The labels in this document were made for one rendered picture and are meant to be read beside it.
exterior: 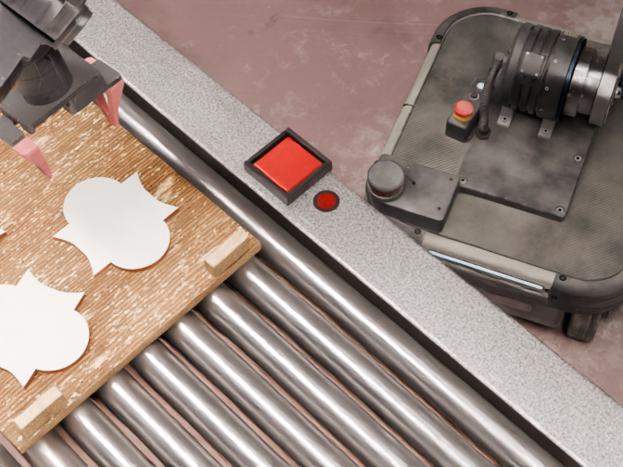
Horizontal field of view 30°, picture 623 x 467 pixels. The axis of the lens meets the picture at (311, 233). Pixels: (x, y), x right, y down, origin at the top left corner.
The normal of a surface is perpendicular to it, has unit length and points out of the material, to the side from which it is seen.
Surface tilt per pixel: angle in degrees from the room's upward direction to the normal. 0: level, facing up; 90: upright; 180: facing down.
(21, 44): 36
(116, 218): 0
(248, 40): 0
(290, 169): 0
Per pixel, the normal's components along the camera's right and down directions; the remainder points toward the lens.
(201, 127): -0.03, -0.54
